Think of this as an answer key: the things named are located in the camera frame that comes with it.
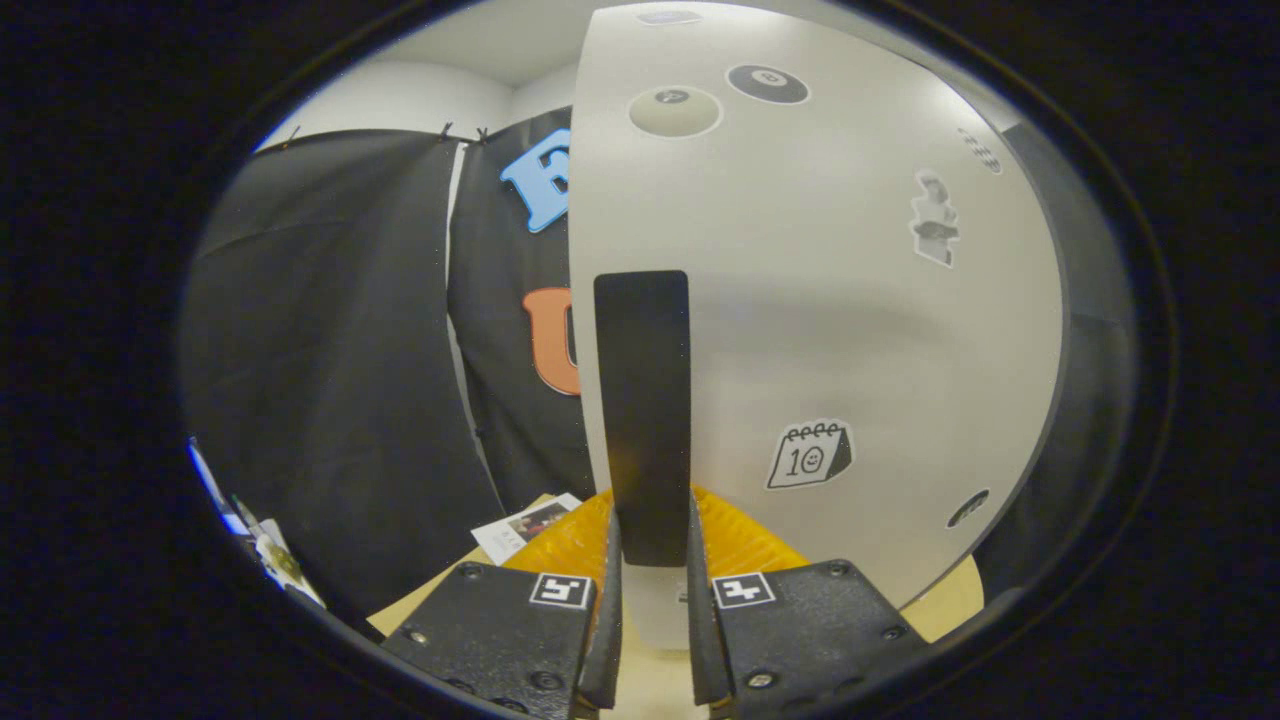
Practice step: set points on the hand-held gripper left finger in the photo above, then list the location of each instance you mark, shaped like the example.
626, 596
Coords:
606, 640

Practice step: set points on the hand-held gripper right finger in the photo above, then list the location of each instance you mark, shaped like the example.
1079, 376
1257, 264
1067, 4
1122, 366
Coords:
703, 640

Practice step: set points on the colourful printed object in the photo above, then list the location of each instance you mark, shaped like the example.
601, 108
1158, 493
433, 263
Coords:
280, 565

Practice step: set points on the black backdrop cloth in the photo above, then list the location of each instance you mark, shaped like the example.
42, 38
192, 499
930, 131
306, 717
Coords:
330, 350

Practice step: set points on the white book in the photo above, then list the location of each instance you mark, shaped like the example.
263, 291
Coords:
520, 530

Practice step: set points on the beige shoe cabinet door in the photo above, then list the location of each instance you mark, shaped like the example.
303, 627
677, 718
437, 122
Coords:
850, 330

